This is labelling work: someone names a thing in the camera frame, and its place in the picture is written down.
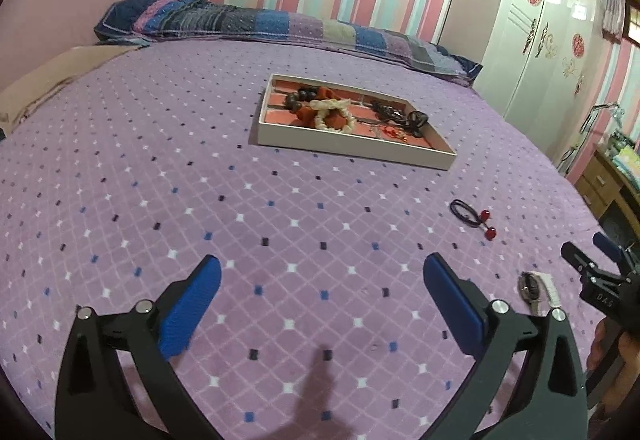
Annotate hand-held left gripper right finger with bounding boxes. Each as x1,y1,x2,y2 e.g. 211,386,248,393
423,252,590,440

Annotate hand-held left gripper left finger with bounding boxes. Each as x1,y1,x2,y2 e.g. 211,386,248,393
54,255,222,440

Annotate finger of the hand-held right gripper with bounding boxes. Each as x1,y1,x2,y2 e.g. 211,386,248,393
561,242,601,283
592,232,633,271

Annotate black hair clip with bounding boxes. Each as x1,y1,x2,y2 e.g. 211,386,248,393
404,110,431,137

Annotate white jewelry tray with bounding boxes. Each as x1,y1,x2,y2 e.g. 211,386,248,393
249,73,458,171

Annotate black braided cord bracelet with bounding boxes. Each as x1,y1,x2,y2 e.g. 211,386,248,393
374,102,407,122

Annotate orange fabric scrunchie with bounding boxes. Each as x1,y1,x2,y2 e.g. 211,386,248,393
292,87,351,128

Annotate dark wooden bead bracelet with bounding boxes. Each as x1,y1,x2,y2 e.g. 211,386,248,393
284,87,323,113

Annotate cream fabric scrunchie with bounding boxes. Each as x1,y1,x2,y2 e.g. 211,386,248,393
310,99,357,133

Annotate person's right hand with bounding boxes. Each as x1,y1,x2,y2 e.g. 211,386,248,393
587,320,640,408

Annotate wooden desk with drawers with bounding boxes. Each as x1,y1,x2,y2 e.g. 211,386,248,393
575,145,640,253

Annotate purple diamond pattern blanket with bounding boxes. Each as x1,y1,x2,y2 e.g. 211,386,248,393
0,40,608,440

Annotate white wardrobe floral decals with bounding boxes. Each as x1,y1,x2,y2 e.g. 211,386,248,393
475,0,601,166

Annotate beige bed sheet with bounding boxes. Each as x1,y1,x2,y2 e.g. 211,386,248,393
0,45,146,137

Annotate patchwork quilt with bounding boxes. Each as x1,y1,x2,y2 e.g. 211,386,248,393
95,0,483,86

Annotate pink padded headboard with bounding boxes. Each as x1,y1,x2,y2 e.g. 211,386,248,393
0,0,156,91

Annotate white strap wristwatch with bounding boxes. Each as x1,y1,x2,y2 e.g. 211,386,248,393
517,271,560,317

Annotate black hair tie red beads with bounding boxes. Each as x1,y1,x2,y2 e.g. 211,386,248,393
449,198,498,242

